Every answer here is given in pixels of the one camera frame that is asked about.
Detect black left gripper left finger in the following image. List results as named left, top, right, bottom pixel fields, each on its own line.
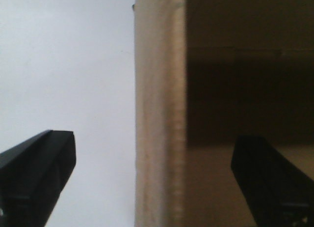
left=0, top=130, right=76, bottom=227

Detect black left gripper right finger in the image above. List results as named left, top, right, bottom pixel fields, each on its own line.
left=231, top=136, right=314, bottom=227

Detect brown cardboard box black print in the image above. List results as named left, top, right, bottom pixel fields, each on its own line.
left=133, top=0, right=314, bottom=227

